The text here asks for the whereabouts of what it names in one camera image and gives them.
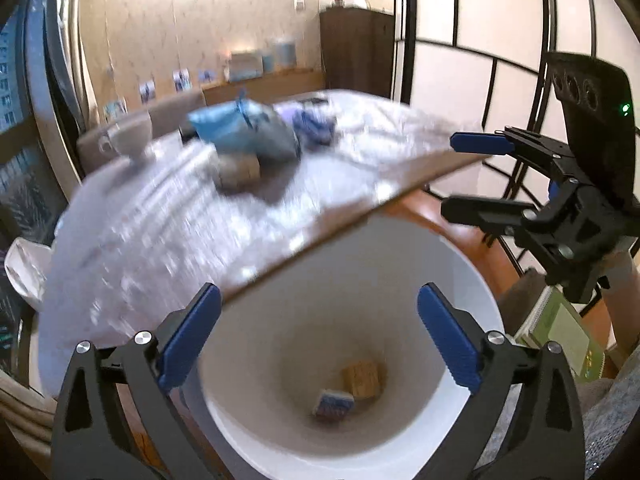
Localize person's grey clothing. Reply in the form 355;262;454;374
575;360;640;480

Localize grey plastic bag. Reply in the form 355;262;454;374
250;105;301;163

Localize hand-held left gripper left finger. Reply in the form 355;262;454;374
51;282;236;480

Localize grey brown bench backrest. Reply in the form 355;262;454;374
77;85;206;171

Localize wide light blue box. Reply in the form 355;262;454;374
274;40;297;68

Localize small blue white box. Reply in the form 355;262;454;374
312;389;356;421

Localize person's right forearm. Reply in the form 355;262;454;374
605;250;640;356

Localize green book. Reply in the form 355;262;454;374
515;287;608;378

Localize clear plastic table cover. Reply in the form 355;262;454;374
37;89;493;398

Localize white footed cup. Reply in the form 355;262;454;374
98;112;153;166

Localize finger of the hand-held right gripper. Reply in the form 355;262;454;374
450;127;574;179
441;195;547;237

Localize blue plastic bag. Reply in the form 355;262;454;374
187;91;273;153

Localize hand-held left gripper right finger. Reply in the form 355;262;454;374
417;282;586;480

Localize white plastic bin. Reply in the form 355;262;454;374
197;214;505;480

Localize dark wooden cabinet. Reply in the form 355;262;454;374
320;7;396;98

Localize purple blue cloth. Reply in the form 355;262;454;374
290;107;337;148

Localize black framed room divider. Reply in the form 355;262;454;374
392;0;640;281

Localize wooden wall ledge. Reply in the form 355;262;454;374
202;70;326;106

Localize beige round object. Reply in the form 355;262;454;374
217;152;261;191

